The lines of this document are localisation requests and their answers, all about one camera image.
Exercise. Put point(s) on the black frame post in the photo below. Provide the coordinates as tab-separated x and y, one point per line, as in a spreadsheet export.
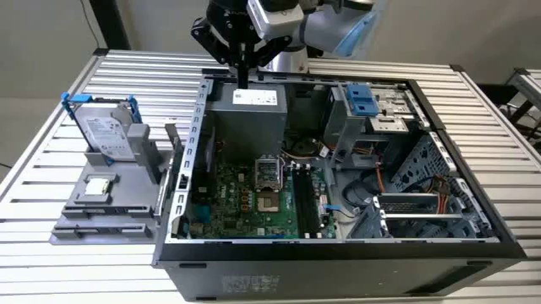
111	28

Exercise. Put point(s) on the grey metal drive cage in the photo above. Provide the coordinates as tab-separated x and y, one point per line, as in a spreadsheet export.
342	133

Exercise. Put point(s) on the green motherboard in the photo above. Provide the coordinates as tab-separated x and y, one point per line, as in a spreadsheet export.
230	206

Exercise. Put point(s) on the grey metal side table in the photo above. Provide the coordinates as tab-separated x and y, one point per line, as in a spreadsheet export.
528	79

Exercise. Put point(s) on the silver hard disk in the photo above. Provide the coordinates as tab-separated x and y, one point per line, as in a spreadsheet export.
102	133

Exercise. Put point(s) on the black RAM slot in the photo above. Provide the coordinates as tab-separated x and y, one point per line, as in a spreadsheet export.
301	202
312	202

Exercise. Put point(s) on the graphics card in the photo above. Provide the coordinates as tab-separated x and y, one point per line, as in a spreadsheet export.
173	133

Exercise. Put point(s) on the blue expansion slot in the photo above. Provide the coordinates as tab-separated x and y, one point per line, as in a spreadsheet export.
277	236

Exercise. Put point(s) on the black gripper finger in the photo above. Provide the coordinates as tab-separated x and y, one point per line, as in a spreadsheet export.
266	52
215	47

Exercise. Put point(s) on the CPU socket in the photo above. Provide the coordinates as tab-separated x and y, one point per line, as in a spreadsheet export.
269	204

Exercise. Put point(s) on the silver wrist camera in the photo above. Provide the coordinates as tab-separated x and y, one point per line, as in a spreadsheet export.
274	19

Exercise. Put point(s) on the black PC case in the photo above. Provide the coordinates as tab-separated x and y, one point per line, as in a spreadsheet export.
338	272

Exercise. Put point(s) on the grey metal disk bay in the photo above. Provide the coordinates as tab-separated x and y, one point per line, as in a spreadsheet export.
405	206

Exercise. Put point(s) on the grey power supply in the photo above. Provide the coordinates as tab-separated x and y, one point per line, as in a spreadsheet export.
249	133

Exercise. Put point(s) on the grey parts rack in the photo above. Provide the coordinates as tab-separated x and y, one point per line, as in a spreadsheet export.
131	196

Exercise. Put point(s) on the silver CPU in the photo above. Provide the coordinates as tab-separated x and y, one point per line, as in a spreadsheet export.
97	186

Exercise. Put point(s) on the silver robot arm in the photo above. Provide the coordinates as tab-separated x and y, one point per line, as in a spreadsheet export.
321	28

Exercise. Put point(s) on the blue plastic drive latch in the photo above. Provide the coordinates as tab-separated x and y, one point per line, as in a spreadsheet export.
361	98

